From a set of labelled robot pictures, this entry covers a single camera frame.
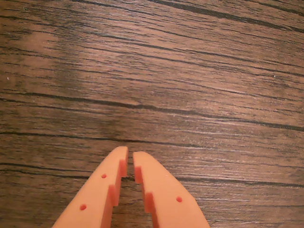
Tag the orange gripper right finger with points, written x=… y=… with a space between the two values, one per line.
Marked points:
x=166 y=197

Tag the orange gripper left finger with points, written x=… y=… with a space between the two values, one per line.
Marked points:
x=97 y=194

